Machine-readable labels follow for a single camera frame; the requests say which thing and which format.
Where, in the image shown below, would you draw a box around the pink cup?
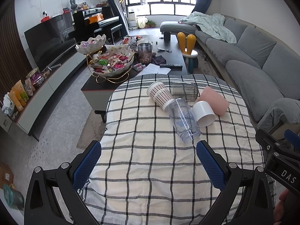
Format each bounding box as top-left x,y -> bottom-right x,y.
197,86 -> 230,116

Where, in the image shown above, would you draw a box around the white cup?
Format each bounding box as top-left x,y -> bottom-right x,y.
192,100 -> 216,128

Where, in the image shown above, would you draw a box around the clear plastic cup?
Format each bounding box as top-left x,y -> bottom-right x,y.
166,99 -> 201,143

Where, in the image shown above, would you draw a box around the grey translucent cup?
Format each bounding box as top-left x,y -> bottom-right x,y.
170,81 -> 200,102

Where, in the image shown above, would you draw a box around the brown patterned paper cup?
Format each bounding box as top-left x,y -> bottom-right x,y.
146,81 -> 174,111

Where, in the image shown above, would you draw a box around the person's hand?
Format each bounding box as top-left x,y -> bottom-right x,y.
274,189 -> 289,225

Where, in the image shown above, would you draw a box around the teal plastic bag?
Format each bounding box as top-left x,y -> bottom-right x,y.
3,184 -> 24,209

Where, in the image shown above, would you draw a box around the cardboard box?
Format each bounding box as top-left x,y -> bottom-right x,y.
0,161 -> 14,188

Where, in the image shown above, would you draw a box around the grey sectional sofa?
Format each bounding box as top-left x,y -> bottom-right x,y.
160,17 -> 299,132

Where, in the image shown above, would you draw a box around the white tv cabinet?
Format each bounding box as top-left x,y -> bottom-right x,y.
1,52 -> 86,136

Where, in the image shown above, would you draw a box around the grey rug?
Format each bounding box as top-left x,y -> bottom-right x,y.
77,111 -> 106,150

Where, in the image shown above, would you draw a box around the checkered white tablecloth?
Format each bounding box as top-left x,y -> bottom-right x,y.
79,75 -> 264,224

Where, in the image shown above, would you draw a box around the orange snack bags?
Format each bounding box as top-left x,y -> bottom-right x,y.
8,80 -> 29,112

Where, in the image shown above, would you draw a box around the light green blanket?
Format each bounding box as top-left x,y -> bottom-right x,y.
179,11 -> 237,44

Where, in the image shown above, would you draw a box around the yellow rabbit ear stool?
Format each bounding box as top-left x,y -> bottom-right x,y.
177,32 -> 198,74

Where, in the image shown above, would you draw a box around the black coffee table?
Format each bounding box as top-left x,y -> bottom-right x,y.
81,35 -> 188,122

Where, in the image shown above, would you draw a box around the black remote control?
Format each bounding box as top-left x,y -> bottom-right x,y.
159,64 -> 183,69

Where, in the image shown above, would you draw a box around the dark cloth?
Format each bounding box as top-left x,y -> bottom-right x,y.
152,55 -> 166,65

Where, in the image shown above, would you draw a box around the white papers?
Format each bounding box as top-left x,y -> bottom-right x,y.
137,64 -> 171,76

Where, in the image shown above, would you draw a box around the dark mug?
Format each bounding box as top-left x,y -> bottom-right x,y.
163,31 -> 171,42

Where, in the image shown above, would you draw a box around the lower white snack bowl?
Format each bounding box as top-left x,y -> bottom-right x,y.
87,45 -> 135,78

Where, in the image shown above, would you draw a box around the white snack bowl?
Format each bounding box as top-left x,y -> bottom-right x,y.
87,45 -> 135,78
75,34 -> 106,55

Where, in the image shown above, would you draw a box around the black television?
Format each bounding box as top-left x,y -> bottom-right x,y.
24,13 -> 76,71

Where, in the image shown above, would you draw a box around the clear snack jar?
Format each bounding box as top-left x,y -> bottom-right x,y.
137,43 -> 152,65

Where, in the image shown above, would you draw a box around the upper white snack bowl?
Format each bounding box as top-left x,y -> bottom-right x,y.
75,34 -> 106,55

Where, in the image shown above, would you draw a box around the potted plant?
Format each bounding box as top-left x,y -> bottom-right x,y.
145,20 -> 156,28

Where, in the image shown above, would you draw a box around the piano bench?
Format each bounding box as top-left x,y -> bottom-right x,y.
94,24 -> 122,45

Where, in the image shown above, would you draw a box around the black piano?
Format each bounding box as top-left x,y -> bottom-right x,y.
73,6 -> 121,42

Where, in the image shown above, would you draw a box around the grey rabbit figure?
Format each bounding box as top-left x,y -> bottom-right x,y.
70,0 -> 78,11

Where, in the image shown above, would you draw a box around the blue curtain left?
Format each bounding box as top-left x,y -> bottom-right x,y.
107,0 -> 129,36

